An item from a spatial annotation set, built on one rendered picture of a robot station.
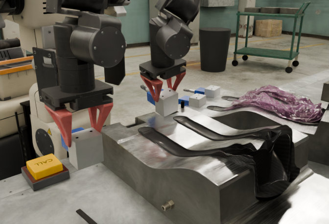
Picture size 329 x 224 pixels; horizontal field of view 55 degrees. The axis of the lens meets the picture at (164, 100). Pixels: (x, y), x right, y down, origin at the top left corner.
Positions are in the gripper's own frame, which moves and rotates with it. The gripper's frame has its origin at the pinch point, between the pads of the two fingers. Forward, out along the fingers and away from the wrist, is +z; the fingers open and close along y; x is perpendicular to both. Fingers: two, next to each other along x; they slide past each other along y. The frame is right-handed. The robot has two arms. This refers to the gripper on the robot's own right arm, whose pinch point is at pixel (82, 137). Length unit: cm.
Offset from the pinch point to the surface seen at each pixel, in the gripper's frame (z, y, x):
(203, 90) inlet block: 8, 55, 23
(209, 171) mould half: 1.5, 11.4, -20.0
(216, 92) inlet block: 8, 56, 18
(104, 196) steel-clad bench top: 15.2, 4.1, 1.3
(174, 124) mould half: 6.3, 26.0, 4.8
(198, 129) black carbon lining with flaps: 6.9, 29.3, 0.1
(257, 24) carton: 61, 702, 447
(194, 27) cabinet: 53, 464, 440
